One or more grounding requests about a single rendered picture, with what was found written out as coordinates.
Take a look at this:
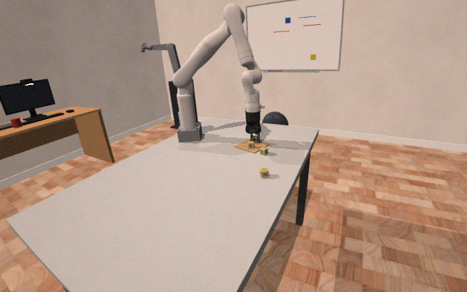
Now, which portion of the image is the tan flat mat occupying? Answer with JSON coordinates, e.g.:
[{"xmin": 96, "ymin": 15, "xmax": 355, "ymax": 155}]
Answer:
[{"xmin": 233, "ymin": 139, "xmax": 270, "ymax": 153}]

